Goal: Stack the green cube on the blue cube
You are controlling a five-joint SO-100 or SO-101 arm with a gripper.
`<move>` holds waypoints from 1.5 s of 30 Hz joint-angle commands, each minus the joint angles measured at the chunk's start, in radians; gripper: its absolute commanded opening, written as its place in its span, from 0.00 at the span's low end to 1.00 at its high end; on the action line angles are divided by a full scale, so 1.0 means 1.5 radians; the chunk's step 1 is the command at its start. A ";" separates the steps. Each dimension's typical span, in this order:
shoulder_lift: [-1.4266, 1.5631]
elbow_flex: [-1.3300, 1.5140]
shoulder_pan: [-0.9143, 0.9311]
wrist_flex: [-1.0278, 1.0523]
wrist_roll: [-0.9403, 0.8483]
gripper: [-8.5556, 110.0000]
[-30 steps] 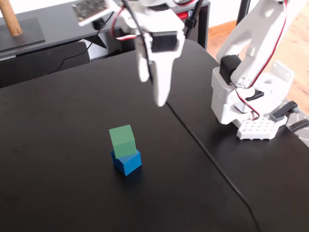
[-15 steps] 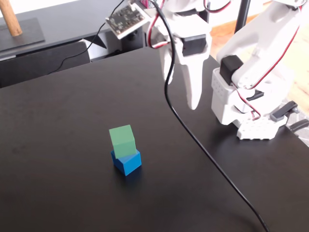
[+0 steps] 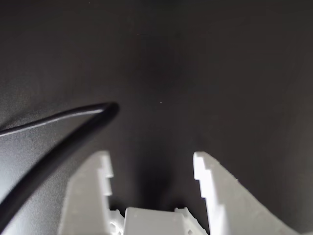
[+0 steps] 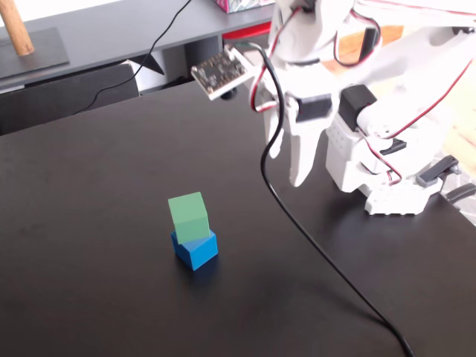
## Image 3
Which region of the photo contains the black camera cable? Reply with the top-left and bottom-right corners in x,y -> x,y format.
0,101 -> 120,221

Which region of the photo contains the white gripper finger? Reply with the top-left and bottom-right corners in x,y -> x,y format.
57,150 -> 120,235
193,151 -> 302,235

